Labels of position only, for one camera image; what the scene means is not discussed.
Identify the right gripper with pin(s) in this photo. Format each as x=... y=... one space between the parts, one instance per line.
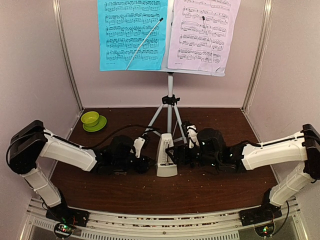
x=177 y=152

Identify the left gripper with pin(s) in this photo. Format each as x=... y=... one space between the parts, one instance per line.
x=142 y=167

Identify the white metronome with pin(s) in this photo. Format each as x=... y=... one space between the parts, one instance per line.
x=165 y=167

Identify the white perforated music stand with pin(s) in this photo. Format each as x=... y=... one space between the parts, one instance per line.
x=170 y=100

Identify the lilac sheet music page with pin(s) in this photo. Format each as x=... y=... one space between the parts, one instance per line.
x=201 y=35

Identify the blue sheet music page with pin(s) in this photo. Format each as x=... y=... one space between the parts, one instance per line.
x=132 y=34

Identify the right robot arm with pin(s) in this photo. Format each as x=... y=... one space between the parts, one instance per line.
x=302 y=147

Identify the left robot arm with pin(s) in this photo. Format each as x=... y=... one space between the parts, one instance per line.
x=35 y=141

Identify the green bowl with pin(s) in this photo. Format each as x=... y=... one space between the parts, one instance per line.
x=90 y=119

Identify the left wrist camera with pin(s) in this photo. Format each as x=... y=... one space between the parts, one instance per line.
x=140 y=143

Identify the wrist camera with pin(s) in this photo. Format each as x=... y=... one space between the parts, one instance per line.
x=190 y=131
x=140 y=143

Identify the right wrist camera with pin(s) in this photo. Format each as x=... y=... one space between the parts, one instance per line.
x=190 y=131

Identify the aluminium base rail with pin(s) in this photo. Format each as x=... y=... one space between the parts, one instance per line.
x=219 y=225

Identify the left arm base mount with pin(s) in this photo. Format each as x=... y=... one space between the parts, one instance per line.
x=67 y=220

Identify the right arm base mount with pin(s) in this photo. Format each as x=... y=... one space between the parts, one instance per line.
x=263 y=221

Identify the right aluminium corner post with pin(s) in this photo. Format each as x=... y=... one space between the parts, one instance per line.
x=260 y=52

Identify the aluminium corner post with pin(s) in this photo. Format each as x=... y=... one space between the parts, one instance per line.
x=66 y=57
x=260 y=52

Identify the left aluminium corner post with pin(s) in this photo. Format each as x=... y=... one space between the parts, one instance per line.
x=66 y=57

